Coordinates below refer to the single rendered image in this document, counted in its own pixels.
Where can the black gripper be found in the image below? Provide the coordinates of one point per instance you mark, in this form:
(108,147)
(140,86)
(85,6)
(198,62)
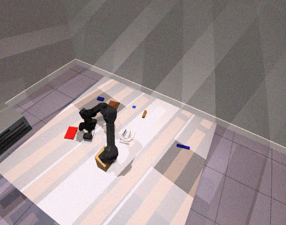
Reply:
(90,129)

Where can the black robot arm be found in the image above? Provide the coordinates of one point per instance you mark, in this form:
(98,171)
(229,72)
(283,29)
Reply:
(109,113)

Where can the red flat rectangular plate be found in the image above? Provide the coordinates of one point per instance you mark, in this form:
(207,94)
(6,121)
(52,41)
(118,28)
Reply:
(70,134)

